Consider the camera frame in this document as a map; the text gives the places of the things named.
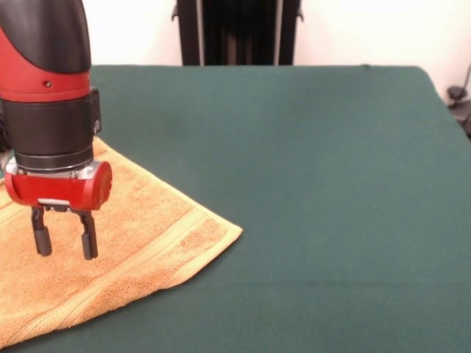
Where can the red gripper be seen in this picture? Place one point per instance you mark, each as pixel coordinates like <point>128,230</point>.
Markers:
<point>59,191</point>

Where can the tan terry towel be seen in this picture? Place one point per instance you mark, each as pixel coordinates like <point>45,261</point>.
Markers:
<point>129,239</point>

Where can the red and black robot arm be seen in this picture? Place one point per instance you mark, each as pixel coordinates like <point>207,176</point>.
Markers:
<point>44,73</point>

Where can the dark green table cloth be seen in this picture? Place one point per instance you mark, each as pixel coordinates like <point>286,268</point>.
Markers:
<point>331,220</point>

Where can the dark curved stand base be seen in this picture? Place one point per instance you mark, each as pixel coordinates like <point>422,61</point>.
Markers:
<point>456,92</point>

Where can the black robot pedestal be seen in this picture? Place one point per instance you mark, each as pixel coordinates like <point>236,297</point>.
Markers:
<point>239,33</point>

